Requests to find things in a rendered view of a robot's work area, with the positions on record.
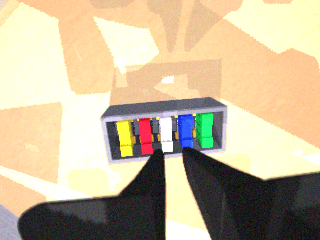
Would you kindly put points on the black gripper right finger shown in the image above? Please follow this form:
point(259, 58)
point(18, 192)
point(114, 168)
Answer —
point(236, 205)

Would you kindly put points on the blue fuse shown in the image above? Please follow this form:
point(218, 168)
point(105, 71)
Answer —
point(185, 124)

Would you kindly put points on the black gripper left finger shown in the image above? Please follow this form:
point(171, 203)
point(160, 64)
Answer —
point(137, 212)

